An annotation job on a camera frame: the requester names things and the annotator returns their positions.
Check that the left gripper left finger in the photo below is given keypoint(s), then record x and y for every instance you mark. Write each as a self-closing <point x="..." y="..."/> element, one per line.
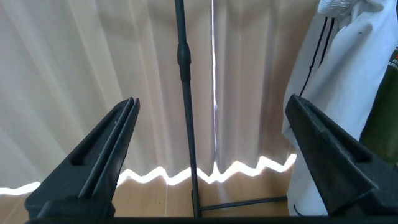
<point x="87" y="168"/>

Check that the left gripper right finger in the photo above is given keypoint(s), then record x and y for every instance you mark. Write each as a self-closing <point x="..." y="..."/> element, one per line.
<point x="342" y="168"/>

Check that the green long-sleeved shirt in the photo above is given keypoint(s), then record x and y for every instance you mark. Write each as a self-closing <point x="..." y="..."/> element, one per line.
<point x="382" y="124"/>

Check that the pale grey shorts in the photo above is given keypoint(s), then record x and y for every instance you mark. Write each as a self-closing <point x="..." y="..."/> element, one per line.
<point x="342" y="77"/>

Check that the black clothes rack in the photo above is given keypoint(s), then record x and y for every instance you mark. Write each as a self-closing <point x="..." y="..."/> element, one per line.
<point x="186" y="93"/>

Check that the beige curtain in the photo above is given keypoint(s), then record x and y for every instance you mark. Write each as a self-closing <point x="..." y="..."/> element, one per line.
<point x="77" y="77"/>

